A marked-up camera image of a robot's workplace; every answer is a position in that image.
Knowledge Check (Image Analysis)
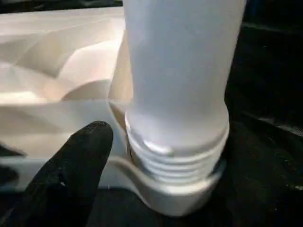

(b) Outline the white plastic table leg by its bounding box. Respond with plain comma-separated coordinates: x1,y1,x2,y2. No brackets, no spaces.
124,0,247,178

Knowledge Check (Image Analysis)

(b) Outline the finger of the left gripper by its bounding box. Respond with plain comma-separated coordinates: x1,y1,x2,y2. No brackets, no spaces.
0,165,20,190
0,140,27,157

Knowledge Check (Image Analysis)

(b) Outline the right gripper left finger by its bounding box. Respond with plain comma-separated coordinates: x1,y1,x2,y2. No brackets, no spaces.
0,120,114,227

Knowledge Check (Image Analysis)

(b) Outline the white plastic table top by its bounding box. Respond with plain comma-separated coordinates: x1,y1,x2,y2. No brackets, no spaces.
0,13,228,218

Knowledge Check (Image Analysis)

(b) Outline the black mat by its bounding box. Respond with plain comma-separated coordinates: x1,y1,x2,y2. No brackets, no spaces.
0,0,303,227

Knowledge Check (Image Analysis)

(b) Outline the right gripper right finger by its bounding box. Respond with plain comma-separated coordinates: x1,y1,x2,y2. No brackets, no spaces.
213,117,303,227

